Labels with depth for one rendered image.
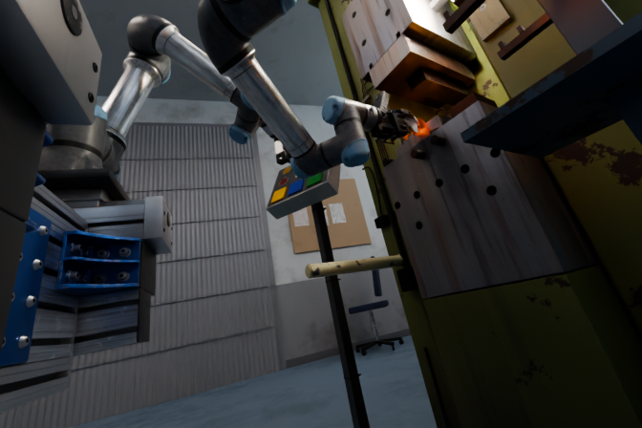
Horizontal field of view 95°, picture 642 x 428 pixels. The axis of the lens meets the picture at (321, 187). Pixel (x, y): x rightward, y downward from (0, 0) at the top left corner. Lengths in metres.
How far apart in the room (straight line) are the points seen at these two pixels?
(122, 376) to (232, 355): 1.01
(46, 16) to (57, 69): 0.03
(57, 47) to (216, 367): 3.60
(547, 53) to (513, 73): 0.09
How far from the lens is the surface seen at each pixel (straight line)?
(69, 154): 0.79
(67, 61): 0.31
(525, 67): 1.10
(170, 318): 3.79
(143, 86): 1.12
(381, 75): 1.27
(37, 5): 0.29
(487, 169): 0.85
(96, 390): 3.92
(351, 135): 0.76
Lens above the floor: 0.49
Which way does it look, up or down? 23 degrees up
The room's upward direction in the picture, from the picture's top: 12 degrees counter-clockwise
